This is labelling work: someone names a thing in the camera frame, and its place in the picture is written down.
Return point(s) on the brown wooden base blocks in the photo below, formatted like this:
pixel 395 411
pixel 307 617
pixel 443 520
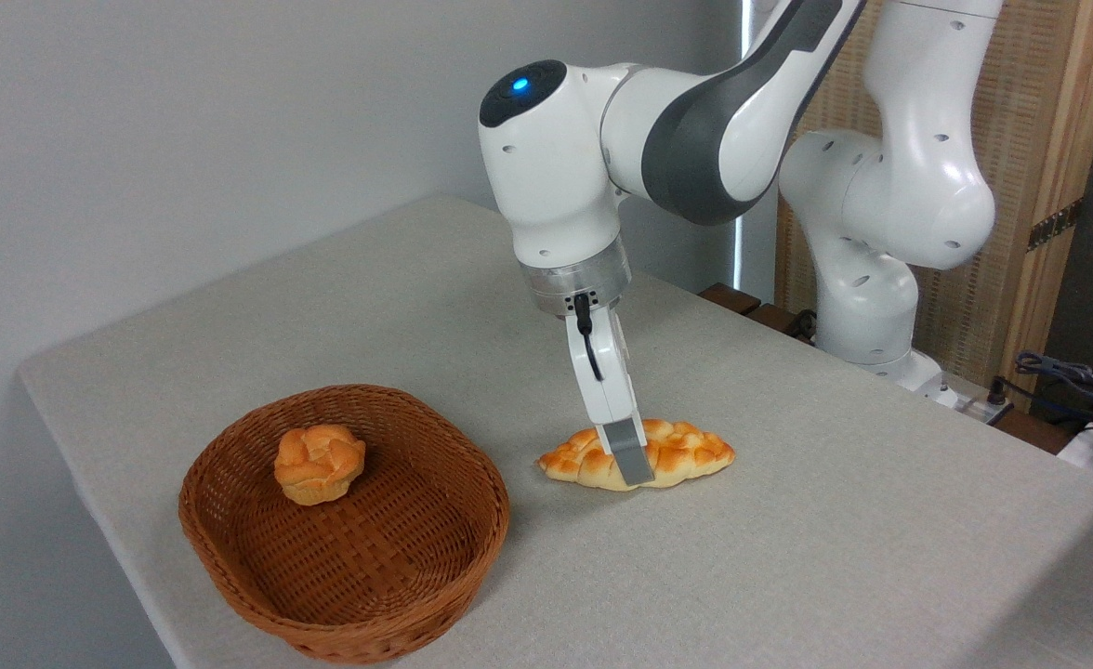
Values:
pixel 742 302

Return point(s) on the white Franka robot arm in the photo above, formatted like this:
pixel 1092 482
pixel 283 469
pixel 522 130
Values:
pixel 723 130

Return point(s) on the round golden bread roll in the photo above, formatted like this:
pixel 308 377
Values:
pixel 319 463

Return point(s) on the brown wicker basket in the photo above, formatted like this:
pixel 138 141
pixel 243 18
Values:
pixel 370 557

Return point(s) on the long braided bread loaf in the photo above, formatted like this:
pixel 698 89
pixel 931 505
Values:
pixel 691 453

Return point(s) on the metal screen hinge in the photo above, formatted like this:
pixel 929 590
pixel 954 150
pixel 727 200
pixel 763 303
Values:
pixel 1055 225

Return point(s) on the grey table cloth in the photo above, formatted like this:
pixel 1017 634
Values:
pixel 788 576

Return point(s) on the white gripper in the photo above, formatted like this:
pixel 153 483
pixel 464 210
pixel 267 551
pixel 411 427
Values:
pixel 607 381

